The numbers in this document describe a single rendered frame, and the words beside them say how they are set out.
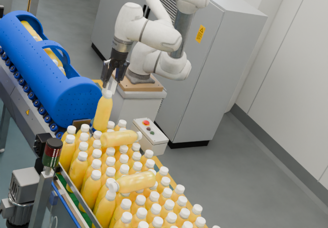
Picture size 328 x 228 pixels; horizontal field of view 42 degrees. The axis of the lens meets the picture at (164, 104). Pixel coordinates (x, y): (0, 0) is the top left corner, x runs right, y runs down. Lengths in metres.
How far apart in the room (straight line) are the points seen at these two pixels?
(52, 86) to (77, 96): 0.13
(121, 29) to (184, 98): 2.12
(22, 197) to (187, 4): 1.27
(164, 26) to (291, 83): 2.97
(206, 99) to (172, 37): 2.20
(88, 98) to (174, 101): 1.87
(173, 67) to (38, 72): 0.83
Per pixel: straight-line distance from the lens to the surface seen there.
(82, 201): 1.88
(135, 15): 1.82
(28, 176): 2.11
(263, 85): 4.89
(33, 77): 2.36
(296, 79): 4.62
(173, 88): 4.02
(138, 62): 2.74
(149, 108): 2.86
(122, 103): 2.74
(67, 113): 2.22
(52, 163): 1.70
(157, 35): 1.80
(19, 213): 2.20
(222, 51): 3.75
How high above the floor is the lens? 2.25
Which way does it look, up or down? 28 degrees down
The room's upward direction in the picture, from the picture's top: 20 degrees clockwise
